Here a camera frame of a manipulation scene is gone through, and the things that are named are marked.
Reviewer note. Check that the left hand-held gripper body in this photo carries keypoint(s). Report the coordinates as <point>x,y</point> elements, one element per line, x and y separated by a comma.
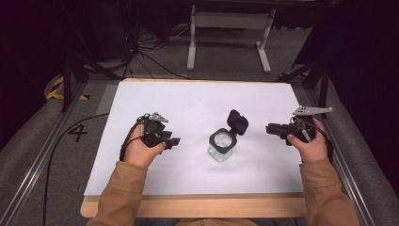
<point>153,127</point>

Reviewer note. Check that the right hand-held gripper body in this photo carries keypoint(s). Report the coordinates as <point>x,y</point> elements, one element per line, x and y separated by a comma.
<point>301,125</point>

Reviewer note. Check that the clear jar with black lid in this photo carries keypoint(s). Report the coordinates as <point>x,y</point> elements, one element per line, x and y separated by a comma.
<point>223,142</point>

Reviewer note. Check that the person's right hand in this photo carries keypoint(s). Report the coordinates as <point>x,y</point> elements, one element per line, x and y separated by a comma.
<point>309,149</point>

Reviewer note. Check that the person's left hand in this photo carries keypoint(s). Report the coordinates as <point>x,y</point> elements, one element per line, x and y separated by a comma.
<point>139,150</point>

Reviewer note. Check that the white table cover sheet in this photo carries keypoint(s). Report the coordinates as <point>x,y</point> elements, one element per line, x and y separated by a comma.
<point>200,100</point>

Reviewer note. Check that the black tripod stand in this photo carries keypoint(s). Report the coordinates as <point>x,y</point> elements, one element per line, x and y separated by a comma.
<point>323,81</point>
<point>67,78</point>

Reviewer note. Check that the yellow black hazard tape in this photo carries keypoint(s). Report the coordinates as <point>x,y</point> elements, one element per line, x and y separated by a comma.
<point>56,91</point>

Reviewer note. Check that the aluminium floor rail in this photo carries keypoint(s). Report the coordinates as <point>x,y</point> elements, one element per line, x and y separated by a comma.
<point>348,175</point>
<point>37,157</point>

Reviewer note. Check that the white metal stand frame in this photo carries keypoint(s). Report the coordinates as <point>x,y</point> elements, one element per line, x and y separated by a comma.
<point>230,19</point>

